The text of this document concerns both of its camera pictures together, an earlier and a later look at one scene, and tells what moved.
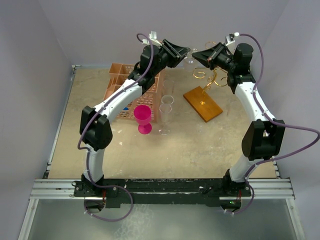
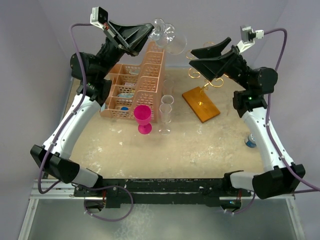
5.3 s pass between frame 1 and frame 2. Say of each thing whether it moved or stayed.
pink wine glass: stayed
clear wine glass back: stayed
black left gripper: moved
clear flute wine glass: stayed
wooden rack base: stayed
